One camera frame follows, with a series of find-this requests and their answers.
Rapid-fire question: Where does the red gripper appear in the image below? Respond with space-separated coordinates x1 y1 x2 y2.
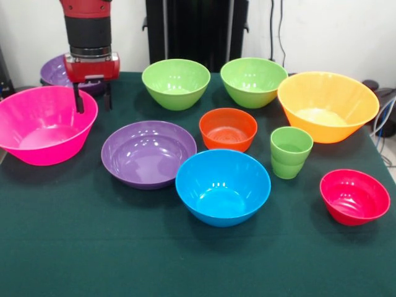
63 51 121 114

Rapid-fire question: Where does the purple bowl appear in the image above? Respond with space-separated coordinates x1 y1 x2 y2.
101 120 198 191
40 54 106 97

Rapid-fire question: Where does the large pink bowl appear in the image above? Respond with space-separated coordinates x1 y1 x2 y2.
0 85 99 167

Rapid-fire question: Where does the green bowl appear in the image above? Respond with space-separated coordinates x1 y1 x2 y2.
142 58 212 111
220 57 289 110

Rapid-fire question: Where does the small red-orange bowl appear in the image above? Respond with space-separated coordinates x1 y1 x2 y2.
199 107 258 153

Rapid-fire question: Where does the dark green table cloth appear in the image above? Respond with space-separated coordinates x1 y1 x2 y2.
0 71 396 297

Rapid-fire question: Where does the blue bowl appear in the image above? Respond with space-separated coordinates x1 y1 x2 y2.
174 148 272 228

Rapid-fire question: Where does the green cup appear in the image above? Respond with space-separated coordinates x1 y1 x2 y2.
270 126 314 180

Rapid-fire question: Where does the large orange bowl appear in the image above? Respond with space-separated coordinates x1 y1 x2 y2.
277 71 381 144

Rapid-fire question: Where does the small crimson bowl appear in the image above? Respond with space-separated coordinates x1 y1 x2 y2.
319 168 392 227

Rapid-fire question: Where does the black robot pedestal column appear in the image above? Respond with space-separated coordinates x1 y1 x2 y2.
142 0 250 74

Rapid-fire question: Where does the thick black cable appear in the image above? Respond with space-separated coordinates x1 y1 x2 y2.
269 0 277 62

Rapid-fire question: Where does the thin black cable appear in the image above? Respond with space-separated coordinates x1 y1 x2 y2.
278 0 287 68

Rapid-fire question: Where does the tangle of cables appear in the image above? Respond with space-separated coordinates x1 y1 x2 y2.
369 95 396 168

